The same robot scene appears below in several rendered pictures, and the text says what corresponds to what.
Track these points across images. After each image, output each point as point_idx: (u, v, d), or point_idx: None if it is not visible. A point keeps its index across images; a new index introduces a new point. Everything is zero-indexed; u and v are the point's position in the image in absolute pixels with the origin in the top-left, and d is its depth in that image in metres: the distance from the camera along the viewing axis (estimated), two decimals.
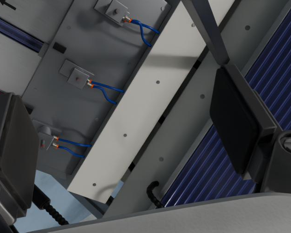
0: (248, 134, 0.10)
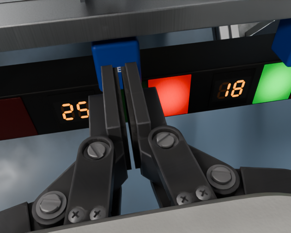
0: (130, 130, 0.10)
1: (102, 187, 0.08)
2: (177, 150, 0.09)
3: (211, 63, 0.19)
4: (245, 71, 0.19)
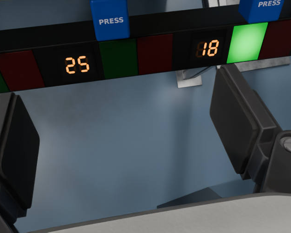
0: (248, 134, 0.10)
1: None
2: None
3: (189, 25, 0.23)
4: (218, 32, 0.23)
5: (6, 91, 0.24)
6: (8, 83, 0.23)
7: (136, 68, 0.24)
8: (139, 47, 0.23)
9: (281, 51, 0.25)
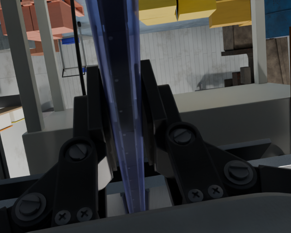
0: (146, 126, 0.11)
1: (87, 187, 0.08)
2: (192, 147, 0.09)
3: None
4: None
5: None
6: None
7: None
8: None
9: None
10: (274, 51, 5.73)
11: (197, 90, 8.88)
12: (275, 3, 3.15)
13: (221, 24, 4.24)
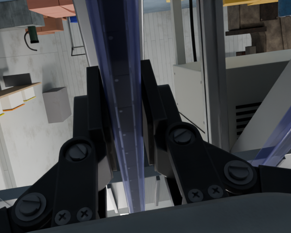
0: (146, 126, 0.11)
1: (87, 187, 0.08)
2: (192, 147, 0.09)
3: None
4: None
5: None
6: None
7: None
8: None
9: None
10: (278, 31, 5.89)
11: None
12: None
13: (234, 2, 4.34)
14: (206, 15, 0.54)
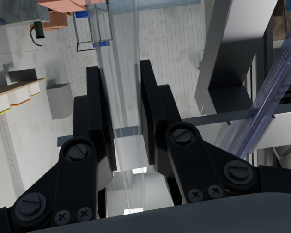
0: (146, 126, 0.11)
1: (87, 187, 0.08)
2: (192, 147, 0.09)
3: None
4: None
5: None
6: None
7: None
8: None
9: None
10: (282, 27, 5.90)
11: None
12: None
13: None
14: None
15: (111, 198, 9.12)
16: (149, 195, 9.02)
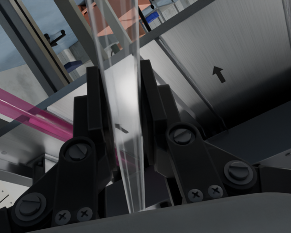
0: (146, 126, 0.11)
1: (87, 187, 0.08)
2: (192, 147, 0.09)
3: None
4: None
5: None
6: None
7: None
8: None
9: None
10: None
11: None
12: None
13: None
14: (23, 56, 0.49)
15: None
16: None
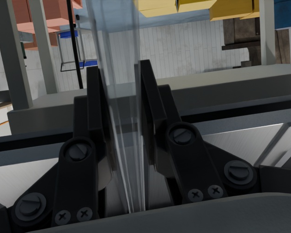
0: (146, 126, 0.11)
1: (87, 187, 0.08)
2: (192, 147, 0.09)
3: None
4: None
5: None
6: None
7: None
8: None
9: None
10: (275, 45, 5.65)
11: None
12: None
13: (222, 16, 4.17)
14: None
15: None
16: None
